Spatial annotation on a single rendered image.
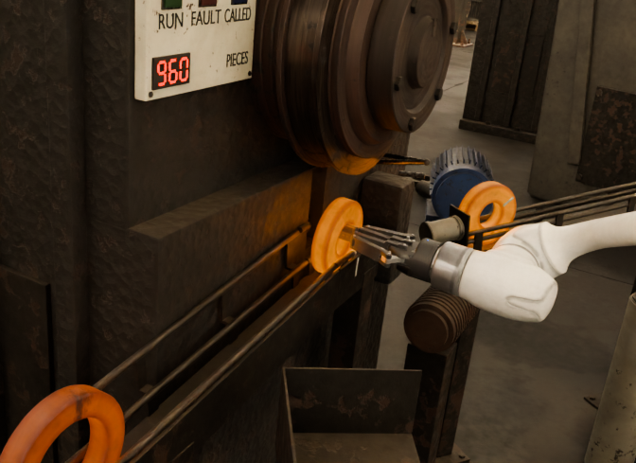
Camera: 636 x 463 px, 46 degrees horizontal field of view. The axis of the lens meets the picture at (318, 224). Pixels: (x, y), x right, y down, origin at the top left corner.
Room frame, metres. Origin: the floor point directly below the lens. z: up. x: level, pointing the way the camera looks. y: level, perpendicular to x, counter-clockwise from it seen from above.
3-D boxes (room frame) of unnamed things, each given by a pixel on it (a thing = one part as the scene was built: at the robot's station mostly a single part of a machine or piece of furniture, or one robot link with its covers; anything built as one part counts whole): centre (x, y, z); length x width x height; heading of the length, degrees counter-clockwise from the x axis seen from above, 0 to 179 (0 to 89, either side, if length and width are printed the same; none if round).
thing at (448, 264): (1.24, -0.25, 0.75); 0.09 x 0.06 x 0.09; 153
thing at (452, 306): (1.60, -0.32, 0.27); 0.22 x 0.13 x 0.53; 153
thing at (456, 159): (3.56, -0.69, 0.17); 0.57 x 0.31 x 0.34; 173
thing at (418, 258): (1.27, -0.18, 0.76); 0.09 x 0.08 x 0.07; 63
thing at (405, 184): (1.58, -0.14, 0.68); 0.11 x 0.08 x 0.24; 63
